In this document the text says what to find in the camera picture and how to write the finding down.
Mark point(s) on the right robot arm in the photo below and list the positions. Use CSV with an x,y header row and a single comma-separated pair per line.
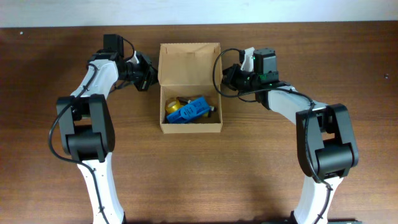
x,y
326,145

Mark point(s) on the cardboard box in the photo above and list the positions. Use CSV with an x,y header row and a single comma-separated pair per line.
x,y
187,70

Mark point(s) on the black whiteboard marker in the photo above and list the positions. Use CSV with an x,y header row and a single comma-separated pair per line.
x,y
185,101

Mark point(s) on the yellow adhesive tape roll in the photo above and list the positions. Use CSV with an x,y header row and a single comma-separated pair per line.
x,y
172,105

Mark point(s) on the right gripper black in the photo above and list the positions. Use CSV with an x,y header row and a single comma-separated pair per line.
x,y
230,79

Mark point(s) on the yellow highlighter pen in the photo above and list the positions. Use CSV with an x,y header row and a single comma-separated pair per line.
x,y
207,114

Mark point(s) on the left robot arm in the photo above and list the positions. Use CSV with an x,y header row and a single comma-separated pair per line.
x,y
83,132

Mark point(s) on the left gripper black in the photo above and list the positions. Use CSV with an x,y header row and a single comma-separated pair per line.
x,y
151,75

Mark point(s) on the blue plastic holder block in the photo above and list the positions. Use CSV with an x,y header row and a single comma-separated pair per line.
x,y
189,112

